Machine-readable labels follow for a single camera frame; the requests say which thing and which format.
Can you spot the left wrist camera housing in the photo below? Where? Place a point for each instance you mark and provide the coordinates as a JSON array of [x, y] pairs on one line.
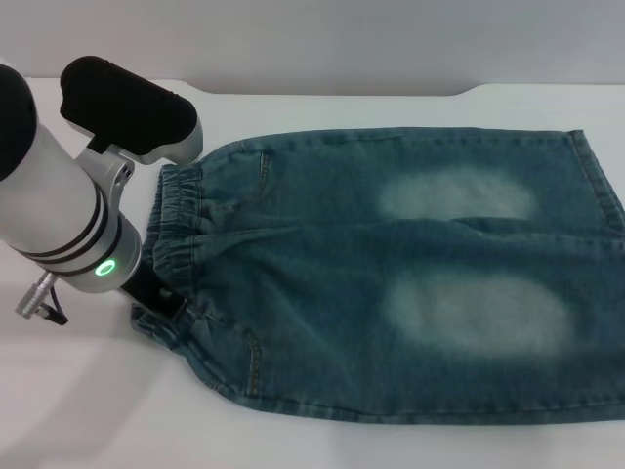
[[127, 107]]

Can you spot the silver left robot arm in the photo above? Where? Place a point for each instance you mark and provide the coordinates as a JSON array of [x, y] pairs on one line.
[[58, 210]]

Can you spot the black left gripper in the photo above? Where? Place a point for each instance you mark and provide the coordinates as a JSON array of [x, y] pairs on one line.
[[146, 290]]

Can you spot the blue denim shorts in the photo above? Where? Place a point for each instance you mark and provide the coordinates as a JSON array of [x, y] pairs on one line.
[[366, 273]]

